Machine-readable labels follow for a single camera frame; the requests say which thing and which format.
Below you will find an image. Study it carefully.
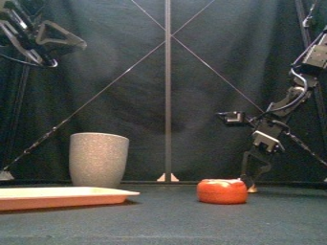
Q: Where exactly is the black cloth backdrop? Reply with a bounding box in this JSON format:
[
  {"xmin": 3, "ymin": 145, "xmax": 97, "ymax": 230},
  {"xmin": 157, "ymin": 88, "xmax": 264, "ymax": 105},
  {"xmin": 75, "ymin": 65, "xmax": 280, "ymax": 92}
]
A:
[{"xmin": 0, "ymin": 0, "xmax": 327, "ymax": 187}]

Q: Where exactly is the grey corner foot bracket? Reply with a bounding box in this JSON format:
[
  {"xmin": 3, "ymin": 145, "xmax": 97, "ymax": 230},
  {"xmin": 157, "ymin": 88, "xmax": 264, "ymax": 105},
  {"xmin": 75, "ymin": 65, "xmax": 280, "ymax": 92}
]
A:
[{"xmin": 0, "ymin": 169, "xmax": 14, "ymax": 182}]

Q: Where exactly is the grey vertical frame post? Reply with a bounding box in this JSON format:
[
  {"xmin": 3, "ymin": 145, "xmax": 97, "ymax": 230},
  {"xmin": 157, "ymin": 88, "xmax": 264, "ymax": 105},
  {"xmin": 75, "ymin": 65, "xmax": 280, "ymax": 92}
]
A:
[{"xmin": 162, "ymin": 0, "xmax": 173, "ymax": 183}]

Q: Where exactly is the black frame base rail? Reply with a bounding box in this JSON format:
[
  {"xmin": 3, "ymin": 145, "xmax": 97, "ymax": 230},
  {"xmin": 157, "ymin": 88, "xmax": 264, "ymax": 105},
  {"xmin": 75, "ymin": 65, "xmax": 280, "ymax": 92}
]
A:
[{"xmin": 118, "ymin": 180, "xmax": 327, "ymax": 187}]

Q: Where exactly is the beige post foot bracket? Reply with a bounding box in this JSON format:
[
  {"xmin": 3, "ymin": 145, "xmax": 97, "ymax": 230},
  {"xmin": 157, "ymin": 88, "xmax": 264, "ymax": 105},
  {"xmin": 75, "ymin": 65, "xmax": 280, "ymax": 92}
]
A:
[{"xmin": 156, "ymin": 172, "xmax": 181, "ymax": 184}]

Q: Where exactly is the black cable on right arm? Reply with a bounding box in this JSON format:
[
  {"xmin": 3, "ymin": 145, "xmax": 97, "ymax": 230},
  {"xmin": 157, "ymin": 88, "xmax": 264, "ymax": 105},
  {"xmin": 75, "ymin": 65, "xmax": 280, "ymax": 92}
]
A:
[{"xmin": 272, "ymin": 67, "xmax": 309, "ymax": 113}]

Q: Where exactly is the grey speckled cup bowl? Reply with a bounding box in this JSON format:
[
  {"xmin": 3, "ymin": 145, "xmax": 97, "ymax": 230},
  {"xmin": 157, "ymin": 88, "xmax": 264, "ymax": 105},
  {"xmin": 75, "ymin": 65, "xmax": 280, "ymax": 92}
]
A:
[{"xmin": 67, "ymin": 132, "xmax": 130, "ymax": 189}]

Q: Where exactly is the pink rectangular tray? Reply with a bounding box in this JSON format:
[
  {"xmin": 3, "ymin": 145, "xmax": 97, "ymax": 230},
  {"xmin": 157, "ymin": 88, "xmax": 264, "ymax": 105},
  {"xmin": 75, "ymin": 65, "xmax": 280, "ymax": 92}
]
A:
[{"xmin": 0, "ymin": 186, "xmax": 141, "ymax": 212}]

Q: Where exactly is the orange toy onion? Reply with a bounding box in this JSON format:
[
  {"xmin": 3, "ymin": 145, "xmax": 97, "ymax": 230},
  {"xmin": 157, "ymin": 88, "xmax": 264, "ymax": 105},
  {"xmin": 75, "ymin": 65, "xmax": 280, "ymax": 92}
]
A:
[{"xmin": 194, "ymin": 178, "xmax": 250, "ymax": 206}]

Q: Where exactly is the thin diagonal brace rod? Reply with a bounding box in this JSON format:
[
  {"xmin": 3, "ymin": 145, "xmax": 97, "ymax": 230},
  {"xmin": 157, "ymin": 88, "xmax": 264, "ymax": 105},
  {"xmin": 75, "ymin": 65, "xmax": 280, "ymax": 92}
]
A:
[
  {"xmin": 0, "ymin": 0, "xmax": 217, "ymax": 172},
  {"xmin": 129, "ymin": 0, "xmax": 327, "ymax": 169}
]

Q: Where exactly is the black frame strut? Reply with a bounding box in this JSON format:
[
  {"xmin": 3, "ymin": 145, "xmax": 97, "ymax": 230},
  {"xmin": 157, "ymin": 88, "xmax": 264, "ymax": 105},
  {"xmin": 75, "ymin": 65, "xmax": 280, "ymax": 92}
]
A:
[
  {"xmin": 5, "ymin": 61, "xmax": 31, "ymax": 162},
  {"xmin": 293, "ymin": 0, "xmax": 327, "ymax": 154}
]

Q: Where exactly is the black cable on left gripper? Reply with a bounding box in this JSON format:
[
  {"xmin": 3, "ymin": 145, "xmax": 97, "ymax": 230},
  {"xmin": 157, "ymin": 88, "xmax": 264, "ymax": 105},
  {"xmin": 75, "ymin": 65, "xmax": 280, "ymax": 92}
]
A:
[{"xmin": 0, "ymin": 52, "xmax": 58, "ymax": 69}]

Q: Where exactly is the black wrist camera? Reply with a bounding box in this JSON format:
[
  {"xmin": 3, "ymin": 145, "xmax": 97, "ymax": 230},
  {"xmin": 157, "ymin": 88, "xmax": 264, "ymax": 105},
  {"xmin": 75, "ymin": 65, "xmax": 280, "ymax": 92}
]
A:
[{"xmin": 216, "ymin": 110, "xmax": 249, "ymax": 126}]

